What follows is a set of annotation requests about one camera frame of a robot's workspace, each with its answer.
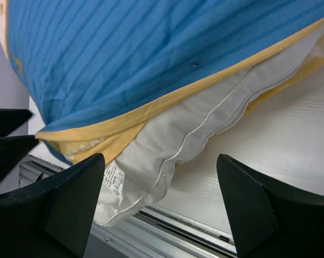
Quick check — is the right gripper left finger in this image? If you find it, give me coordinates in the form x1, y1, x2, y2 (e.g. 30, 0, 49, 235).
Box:
0, 154, 105, 257

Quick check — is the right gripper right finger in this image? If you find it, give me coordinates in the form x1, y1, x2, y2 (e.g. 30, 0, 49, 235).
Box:
217, 154, 324, 257

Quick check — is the aluminium frame rail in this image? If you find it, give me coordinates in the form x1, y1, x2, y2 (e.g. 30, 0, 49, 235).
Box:
18, 154, 239, 258

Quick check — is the blue Pikachu pillowcase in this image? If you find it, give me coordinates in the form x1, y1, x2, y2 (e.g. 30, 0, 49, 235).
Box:
0, 1, 324, 164

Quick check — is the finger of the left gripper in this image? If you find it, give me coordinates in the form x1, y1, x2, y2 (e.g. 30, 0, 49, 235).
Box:
0, 109, 32, 137
0, 135, 39, 183

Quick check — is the white pillow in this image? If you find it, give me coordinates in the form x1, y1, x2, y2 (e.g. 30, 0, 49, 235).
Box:
94, 25, 324, 226

